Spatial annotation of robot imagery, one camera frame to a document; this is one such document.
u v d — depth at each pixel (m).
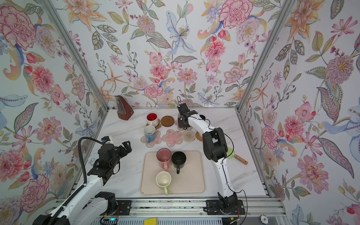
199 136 1.02
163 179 0.81
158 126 1.08
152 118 1.07
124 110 1.09
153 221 0.70
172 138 1.04
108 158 0.64
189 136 1.04
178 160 0.87
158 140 1.01
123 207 0.74
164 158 0.88
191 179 0.84
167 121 1.13
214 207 0.74
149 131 1.01
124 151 0.76
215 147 0.60
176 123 1.12
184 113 0.81
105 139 0.73
